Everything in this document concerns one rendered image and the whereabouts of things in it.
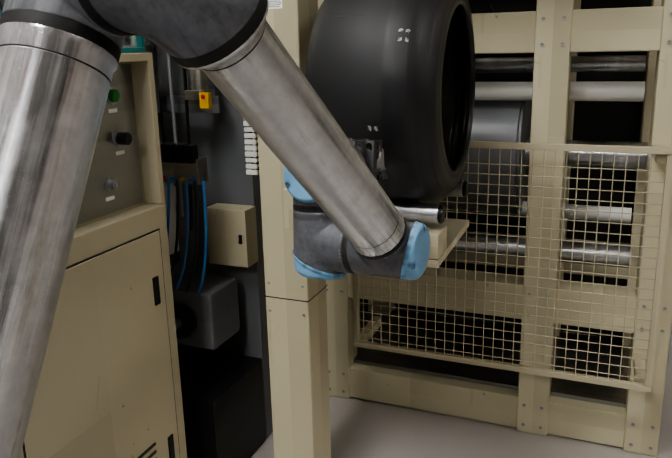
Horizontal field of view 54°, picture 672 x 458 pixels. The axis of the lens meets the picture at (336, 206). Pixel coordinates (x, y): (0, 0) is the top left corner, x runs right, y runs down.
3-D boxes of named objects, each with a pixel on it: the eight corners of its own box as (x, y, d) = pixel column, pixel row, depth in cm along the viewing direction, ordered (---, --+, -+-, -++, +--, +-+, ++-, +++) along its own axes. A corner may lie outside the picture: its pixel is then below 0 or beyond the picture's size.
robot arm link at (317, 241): (340, 286, 104) (340, 208, 102) (281, 278, 110) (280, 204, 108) (368, 274, 112) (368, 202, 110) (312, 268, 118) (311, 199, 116)
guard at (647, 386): (353, 346, 218) (349, 137, 201) (355, 344, 219) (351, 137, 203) (651, 393, 185) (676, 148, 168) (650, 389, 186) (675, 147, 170)
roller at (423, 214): (307, 209, 163) (299, 215, 159) (305, 192, 161) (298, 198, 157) (445, 220, 150) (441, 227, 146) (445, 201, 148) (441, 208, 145)
